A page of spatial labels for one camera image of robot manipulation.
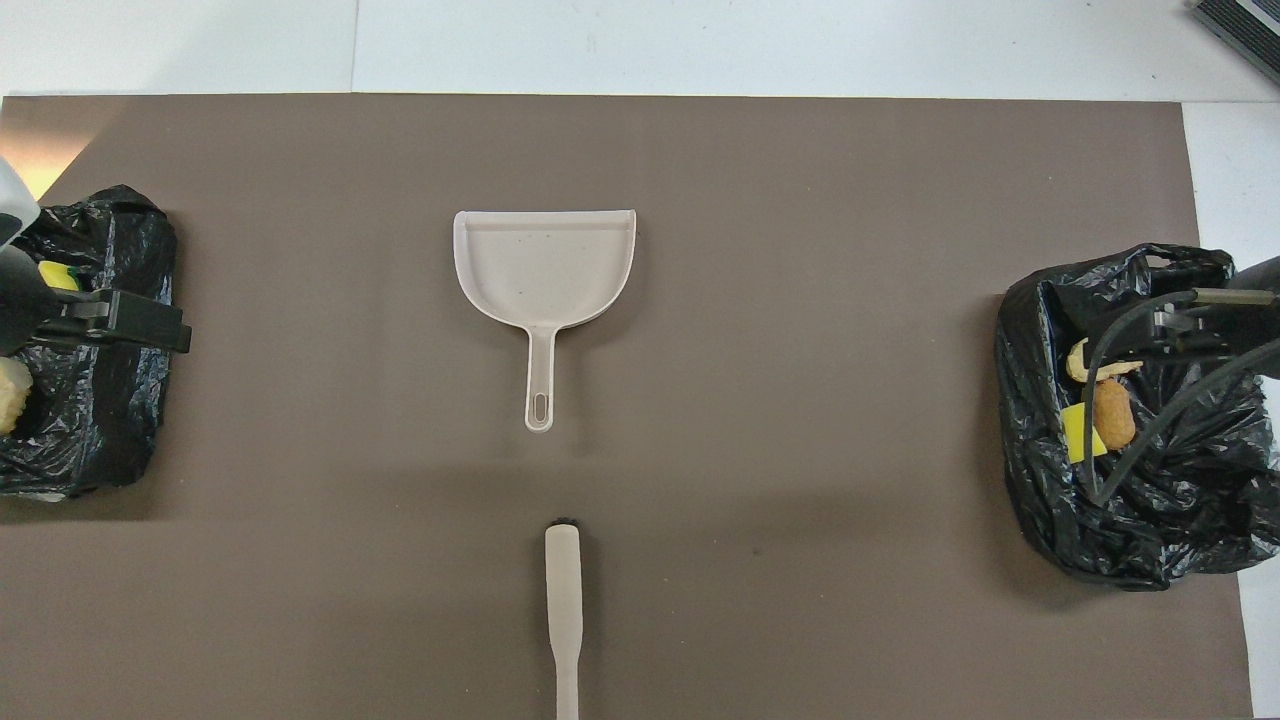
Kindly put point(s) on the brown table mat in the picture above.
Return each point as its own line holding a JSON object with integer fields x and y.
{"x": 700, "y": 500}

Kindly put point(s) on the beige hand brush black bristles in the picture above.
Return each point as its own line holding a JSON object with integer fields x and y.
{"x": 563, "y": 600}

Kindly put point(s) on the dark grey ribbed panel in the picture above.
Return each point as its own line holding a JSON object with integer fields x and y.
{"x": 1245, "y": 30}

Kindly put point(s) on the black trash bag bin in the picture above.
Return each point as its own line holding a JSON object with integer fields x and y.
{"x": 1180, "y": 500}

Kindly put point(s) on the black bag over cardboard box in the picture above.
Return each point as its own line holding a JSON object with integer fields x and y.
{"x": 110, "y": 420}

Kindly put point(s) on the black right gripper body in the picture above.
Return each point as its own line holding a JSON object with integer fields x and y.
{"x": 1255, "y": 315}

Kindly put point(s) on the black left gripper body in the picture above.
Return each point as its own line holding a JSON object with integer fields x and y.
{"x": 40, "y": 305}

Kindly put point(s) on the yellow sponge piece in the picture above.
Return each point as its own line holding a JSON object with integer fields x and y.
{"x": 1076, "y": 435}
{"x": 58, "y": 275}

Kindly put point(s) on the orange brown bread roll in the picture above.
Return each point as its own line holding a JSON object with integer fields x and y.
{"x": 1113, "y": 415}

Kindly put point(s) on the beige plastic dustpan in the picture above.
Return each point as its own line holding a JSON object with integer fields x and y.
{"x": 540, "y": 270}

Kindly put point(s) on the pale beige bread chunk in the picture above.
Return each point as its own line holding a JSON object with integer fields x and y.
{"x": 10, "y": 395}

